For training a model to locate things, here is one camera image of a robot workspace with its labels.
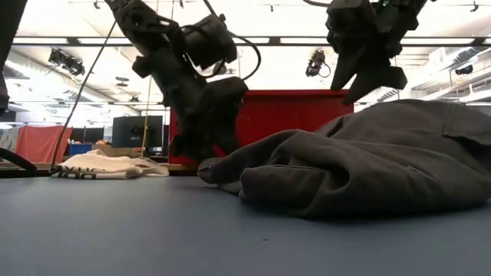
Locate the blue storage box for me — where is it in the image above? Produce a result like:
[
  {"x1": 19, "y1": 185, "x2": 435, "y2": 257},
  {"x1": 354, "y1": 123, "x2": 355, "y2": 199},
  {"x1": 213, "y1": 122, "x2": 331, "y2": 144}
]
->
[{"x1": 68, "y1": 143, "x2": 93, "y2": 156}]

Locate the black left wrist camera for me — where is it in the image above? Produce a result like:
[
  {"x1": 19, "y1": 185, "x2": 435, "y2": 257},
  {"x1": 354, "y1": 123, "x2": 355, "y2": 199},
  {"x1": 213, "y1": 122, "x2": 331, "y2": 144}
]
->
[{"x1": 183, "y1": 14, "x2": 239, "y2": 71}]

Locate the black ceiling camera cluster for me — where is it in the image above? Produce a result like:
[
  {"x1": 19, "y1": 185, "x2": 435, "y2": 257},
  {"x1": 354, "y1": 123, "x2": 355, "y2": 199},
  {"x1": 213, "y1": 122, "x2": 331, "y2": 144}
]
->
[{"x1": 48, "y1": 48, "x2": 86, "y2": 77}]

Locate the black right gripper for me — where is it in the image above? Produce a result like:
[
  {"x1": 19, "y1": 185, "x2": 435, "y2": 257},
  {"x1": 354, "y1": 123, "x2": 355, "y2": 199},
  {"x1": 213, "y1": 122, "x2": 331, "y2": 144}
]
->
[{"x1": 325, "y1": 0, "x2": 408, "y2": 105}]

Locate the black hanging ceiling camera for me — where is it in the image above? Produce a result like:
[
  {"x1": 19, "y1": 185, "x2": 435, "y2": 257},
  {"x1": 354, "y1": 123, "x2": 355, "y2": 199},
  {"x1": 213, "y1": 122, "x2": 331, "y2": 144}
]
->
[{"x1": 305, "y1": 49, "x2": 331, "y2": 79}]

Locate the dark grey sweatshirt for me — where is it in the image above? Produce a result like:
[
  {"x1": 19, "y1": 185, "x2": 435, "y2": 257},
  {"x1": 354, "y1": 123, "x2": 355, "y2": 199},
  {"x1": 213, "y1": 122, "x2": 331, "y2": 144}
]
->
[{"x1": 197, "y1": 98, "x2": 491, "y2": 222}]

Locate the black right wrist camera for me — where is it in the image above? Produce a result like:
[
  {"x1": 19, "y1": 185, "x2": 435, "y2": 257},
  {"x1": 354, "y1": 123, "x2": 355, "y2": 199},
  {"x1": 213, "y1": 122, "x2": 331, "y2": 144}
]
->
[{"x1": 377, "y1": 0, "x2": 429, "y2": 31}]

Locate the thick black curved cable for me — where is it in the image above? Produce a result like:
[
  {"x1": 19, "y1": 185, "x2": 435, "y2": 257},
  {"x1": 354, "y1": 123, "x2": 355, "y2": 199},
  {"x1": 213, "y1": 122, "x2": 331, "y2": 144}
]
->
[{"x1": 0, "y1": 147, "x2": 38, "y2": 177}]

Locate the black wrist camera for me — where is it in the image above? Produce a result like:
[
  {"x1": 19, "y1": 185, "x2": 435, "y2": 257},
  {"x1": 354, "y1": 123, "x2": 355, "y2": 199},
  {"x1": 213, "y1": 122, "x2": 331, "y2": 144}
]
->
[
  {"x1": 183, "y1": 14, "x2": 239, "y2": 71},
  {"x1": 377, "y1": 0, "x2": 429, "y2": 31}
]

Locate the orange red cloth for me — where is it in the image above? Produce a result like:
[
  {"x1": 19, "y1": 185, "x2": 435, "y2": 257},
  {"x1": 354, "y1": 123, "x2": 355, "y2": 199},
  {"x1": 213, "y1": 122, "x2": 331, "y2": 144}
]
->
[{"x1": 15, "y1": 125, "x2": 74, "y2": 164}]

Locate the black computer monitor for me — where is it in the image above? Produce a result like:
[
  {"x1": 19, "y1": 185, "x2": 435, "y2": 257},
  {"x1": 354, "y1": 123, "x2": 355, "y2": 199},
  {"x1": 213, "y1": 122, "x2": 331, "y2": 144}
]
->
[{"x1": 112, "y1": 114, "x2": 164, "y2": 149}]

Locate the thin black diagonal cable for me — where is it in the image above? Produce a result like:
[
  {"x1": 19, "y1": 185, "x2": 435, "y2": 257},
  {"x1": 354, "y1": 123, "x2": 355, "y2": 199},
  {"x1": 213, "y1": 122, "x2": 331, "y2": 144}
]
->
[{"x1": 49, "y1": 21, "x2": 118, "y2": 166}]

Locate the thin yellowish hanging cord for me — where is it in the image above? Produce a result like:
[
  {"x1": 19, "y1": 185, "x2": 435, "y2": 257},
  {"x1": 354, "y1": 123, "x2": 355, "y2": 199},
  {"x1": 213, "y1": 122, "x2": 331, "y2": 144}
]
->
[{"x1": 140, "y1": 74, "x2": 153, "y2": 158}]

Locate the red plastic bin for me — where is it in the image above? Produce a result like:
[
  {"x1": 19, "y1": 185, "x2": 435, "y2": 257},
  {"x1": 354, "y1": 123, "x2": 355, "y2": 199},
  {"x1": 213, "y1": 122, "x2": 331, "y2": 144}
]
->
[{"x1": 168, "y1": 90, "x2": 354, "y2": 166}]

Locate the white garment with black print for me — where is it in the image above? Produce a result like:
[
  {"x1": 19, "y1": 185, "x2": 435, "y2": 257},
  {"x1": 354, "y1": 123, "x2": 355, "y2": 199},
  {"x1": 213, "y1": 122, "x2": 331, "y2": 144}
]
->
[{"x1": 49, "y1": 149, "x2": 170, "y2": 180}]

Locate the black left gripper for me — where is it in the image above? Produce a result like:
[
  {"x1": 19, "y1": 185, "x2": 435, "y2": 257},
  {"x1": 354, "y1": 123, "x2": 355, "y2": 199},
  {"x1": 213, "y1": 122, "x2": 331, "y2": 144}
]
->
[{"x1": 132, "y1": 45, "x2": 249, "y2": 162}]

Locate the black left wrist camera cable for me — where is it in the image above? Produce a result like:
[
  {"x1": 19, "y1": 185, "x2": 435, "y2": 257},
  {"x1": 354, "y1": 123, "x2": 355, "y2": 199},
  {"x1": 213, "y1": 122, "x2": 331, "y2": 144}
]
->
[{"x1": 229, "y1": 32, "x2": 262, "y2": 81}]

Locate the overhead frame light bar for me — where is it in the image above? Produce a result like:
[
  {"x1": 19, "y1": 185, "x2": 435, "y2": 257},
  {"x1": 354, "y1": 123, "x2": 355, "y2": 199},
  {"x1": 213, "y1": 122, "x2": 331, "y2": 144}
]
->
[{"x1": 11, "y1": 36, "x2": 491, "y2": 48}]

